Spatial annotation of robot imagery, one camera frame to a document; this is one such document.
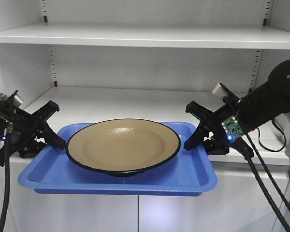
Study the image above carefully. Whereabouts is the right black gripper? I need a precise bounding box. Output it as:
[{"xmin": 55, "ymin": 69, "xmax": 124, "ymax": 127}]
[{"xmin": 184, "ymin": 97, "xmax": 254, "ymax": 160}]

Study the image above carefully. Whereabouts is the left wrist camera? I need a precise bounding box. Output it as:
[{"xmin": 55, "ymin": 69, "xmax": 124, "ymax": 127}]
[{"xmin": 0, "ymin": 90, "xmax": 24, "ymax": 107}]

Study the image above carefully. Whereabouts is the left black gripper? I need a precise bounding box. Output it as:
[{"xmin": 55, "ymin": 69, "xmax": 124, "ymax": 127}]
[{"xmin": 0, "ymin": 101, "xmax": 66, "ymax": 167}]

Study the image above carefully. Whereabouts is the left braided black cable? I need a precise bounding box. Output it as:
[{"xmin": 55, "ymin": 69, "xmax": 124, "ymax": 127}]
[{"xmin": 0, "ymin": 120, "xmax": 14, "ymax": 232}]

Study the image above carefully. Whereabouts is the white shelf cabinet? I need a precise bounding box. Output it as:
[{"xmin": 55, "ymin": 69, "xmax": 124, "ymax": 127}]
[{"xmin": 0, "ymin": 0, "xmax": 290, "ymax": 232}]

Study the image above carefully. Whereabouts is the tan plate with black rim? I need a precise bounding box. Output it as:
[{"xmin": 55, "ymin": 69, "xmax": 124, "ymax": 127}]
[{"xmin": 66, "ymin": 119, "xmax": 181, "ymax": 176}]

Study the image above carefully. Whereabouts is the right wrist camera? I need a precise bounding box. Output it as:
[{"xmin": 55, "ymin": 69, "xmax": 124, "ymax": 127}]
[{"xmin": 211, "ymin": 83, "xmax": 228, "ymax": 99}]

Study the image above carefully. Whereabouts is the blue plastic tray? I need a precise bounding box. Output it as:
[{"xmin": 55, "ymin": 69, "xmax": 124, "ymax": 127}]
[{"xmin": 17, "ymin": 121, "xmax": 218, "ymax": 197}]

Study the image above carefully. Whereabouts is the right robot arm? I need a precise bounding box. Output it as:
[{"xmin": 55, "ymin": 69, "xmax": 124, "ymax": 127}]
[{"xmin": 184, "ymin": 59, "xmax": 290, "ymax": 159}]

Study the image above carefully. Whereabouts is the braided black cable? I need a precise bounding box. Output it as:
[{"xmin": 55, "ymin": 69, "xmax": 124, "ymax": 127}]
[
  {"xmin": 0, "ymin": 120, "xmax": 14, "ymax": 232},
  {"xmin": 239, "ymin": 131, "xmax": 290, "ymax": 232}
]

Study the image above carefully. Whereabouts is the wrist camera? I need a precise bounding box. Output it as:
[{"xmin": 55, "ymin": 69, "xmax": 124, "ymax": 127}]
[
  {"xmin": 0, "ymin": 90, "xmax": 24, "ymax": 107},
  {"xmin": 211, "ymin": 83, "xmax": 228, "ymax": 99}
]

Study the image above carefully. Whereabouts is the right braided black cable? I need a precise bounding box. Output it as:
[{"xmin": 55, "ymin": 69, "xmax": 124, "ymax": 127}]
[{"xmin": 239, "ymin": 131, "xmax": 290, "ymax": 232}]

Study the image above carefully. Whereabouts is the green circuit board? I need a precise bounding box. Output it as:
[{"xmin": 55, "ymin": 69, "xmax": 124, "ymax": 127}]
[{"xmin": 221, "ymin": 116, "xmax": 245, "ymax": 143}]

